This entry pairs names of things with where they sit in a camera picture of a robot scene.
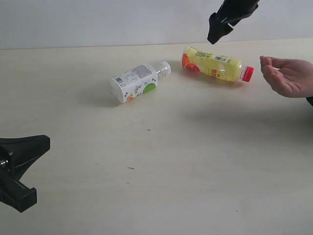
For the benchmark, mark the person's bare open hand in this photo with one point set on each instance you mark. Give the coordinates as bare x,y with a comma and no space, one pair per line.
291,78

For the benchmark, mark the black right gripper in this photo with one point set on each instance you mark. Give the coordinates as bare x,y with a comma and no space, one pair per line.
228,15

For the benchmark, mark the yellow bottle with red cap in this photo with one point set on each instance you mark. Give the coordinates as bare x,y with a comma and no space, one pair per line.
217,66

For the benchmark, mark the white square capless bottle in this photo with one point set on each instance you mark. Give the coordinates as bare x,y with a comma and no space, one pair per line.
138,81

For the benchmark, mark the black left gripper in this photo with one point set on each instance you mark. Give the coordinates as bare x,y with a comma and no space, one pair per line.
20,154

